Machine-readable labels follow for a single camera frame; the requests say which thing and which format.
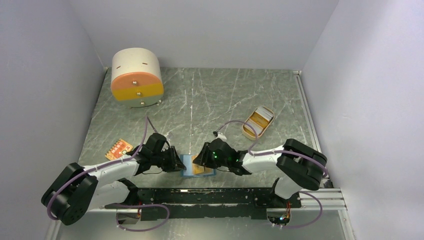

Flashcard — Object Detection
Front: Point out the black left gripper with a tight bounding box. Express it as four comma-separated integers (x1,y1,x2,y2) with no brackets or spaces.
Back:
151,145,187,173

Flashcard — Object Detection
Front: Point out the blue leather card holder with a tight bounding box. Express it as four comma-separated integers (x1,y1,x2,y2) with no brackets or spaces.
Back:
179,154,216,178

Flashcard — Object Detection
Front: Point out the stack of credit cards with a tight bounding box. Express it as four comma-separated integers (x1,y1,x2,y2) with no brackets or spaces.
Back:
245,106,275,135

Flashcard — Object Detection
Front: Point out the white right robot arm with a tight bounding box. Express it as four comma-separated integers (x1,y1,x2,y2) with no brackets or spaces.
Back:
193,138,328,207

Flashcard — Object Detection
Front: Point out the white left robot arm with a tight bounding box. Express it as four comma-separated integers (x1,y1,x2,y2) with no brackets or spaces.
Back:
41,133,186,226

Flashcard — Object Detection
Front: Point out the orange patterned card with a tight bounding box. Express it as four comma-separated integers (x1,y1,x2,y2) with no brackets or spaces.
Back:
104,138,134,161

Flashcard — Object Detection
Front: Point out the beige oval card tray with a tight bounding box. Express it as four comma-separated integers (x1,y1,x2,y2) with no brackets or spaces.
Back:
241,105,276,140

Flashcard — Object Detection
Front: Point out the cream drawer box orange front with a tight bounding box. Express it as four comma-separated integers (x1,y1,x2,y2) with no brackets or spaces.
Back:
110,47,164,108

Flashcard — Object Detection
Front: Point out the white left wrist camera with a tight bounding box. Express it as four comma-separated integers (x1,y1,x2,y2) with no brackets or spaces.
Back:
166,132,174,140

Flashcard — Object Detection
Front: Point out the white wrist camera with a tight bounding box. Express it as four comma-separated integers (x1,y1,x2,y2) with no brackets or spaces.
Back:
213,131,227,141
166,132,174,140

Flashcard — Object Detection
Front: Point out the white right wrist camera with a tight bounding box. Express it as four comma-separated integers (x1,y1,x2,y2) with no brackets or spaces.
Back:
213,131,227,141

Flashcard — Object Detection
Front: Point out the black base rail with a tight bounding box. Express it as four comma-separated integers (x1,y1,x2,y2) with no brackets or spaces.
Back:
105,187,302,221

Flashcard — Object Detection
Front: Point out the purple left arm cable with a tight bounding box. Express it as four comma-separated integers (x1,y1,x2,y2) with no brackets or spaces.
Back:
46,115,158,221

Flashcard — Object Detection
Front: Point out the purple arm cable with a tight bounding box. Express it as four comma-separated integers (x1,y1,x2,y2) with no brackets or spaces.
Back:
46,115,158,221
215,120,329,180

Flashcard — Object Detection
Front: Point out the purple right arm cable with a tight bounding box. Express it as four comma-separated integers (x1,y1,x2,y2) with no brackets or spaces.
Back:
215,120,329,180

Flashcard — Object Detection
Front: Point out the aluminium frame rail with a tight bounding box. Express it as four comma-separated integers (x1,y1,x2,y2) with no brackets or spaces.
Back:
293,70,356,240

